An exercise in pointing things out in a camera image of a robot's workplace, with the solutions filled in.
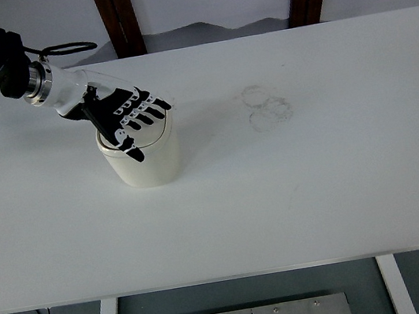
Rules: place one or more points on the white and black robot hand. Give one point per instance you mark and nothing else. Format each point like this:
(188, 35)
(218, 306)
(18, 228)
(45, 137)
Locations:
(106, 109)

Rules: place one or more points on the cream plastic trash bin with lid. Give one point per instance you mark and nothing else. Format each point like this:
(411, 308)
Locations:
(149, 166)

